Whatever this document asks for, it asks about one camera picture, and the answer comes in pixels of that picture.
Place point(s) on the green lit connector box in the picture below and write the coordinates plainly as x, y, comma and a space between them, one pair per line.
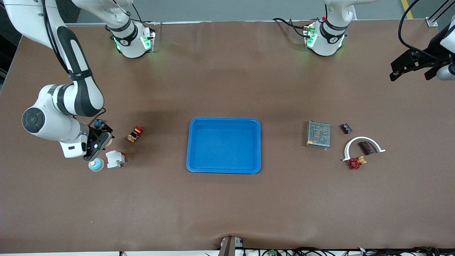
310, 35
147, 42

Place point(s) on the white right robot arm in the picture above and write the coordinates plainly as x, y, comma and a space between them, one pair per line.
46, 121

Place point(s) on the white circuit breaker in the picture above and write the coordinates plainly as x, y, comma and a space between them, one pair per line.
114, 159

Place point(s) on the small green circuit board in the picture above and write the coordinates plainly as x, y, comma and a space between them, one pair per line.
272, 252

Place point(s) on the blue desk bell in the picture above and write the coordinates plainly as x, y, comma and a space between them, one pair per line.
96, 164
108, 142

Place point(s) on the orange red selector switch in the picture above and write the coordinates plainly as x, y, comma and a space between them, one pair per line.
135, 134

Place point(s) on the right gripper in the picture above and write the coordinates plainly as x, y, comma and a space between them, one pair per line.
93, 134

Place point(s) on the blue plastic tray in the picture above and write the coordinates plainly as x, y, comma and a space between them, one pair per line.
224, 145

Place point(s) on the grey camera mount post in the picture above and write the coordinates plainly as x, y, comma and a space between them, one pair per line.
227, 247

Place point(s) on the aluminium frame corner post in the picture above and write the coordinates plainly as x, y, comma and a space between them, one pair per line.
432, 22

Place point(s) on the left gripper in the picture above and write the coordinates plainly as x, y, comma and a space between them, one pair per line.
428, 57

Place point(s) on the dark brown capacitor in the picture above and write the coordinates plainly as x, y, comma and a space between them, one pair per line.
365, 148

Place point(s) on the metal mesh power supply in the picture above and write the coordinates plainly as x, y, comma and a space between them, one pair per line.
318, 134

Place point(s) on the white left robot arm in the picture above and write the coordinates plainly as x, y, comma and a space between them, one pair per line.
330, 39

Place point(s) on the small dark terminal block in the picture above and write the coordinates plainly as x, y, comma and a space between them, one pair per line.
346, 128

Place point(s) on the white curved bracket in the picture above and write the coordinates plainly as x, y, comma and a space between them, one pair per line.
362, 138

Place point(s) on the red emergency stop button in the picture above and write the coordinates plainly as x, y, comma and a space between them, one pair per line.
99, 123

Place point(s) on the brown table cover sheet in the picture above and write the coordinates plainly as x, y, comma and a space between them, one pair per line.
227, 206

